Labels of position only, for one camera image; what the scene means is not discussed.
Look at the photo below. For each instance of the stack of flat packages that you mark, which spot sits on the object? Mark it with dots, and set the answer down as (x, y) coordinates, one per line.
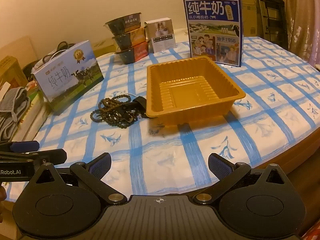
(37, 110)

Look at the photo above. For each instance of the light blue milk carton box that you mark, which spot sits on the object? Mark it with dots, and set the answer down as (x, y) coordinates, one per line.
(65, 80)

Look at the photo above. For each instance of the grey folded cloth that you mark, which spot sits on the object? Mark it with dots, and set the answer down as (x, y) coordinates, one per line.
(12, 110)

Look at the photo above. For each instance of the black bowl orange label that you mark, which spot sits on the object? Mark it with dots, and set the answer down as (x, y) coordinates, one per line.
(127, 38)

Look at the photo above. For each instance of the black folding ladder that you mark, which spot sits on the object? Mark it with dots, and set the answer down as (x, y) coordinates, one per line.
(271, 10)

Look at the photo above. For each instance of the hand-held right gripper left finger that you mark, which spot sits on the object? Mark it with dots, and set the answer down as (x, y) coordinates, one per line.
(100, 166)

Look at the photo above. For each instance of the dark blue milk carton box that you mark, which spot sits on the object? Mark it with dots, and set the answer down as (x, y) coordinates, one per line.
(212, 32)

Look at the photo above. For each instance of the low cardboard box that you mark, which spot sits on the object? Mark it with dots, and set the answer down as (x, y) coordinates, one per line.
(103, 47)

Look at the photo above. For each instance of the brown box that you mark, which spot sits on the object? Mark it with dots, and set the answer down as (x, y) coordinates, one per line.
(11, 72)

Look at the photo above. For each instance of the large cardboard box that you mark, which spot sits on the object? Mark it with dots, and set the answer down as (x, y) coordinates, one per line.
(247, 10)

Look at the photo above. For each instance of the small white printed box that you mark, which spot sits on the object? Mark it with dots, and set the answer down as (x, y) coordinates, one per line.
(161, 36)

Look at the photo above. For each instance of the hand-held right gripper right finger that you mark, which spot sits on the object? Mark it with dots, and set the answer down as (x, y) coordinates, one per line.
(220, 166)

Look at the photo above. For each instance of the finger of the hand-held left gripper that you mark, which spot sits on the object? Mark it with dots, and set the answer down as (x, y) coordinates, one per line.
(25, 145)
(50, 155)

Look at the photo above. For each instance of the yellow plastic tray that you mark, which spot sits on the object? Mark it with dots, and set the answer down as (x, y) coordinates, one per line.
(190, 92)

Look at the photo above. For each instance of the pink patterned curtain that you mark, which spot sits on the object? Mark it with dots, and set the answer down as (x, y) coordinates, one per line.
(302, 17)

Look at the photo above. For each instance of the black bowl gold label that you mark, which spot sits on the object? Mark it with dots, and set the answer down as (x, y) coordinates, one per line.
(122, 23)

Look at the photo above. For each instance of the person's left hand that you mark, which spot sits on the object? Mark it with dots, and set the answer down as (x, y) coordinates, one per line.
(2, 193)

